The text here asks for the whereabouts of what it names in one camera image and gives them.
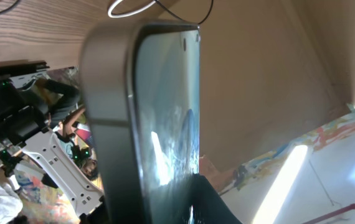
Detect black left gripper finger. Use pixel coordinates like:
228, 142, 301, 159
180, 174, 242, 224

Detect Galaxy S25 smartphone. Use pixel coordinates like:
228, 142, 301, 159
79, 20, 201, 223

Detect black USB charging cable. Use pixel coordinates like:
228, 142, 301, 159
154, 0, 215, 26

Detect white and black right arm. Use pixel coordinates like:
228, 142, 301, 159
0, 61, 108, 223

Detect white power strip cord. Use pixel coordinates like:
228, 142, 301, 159
107, 0, 157, 19

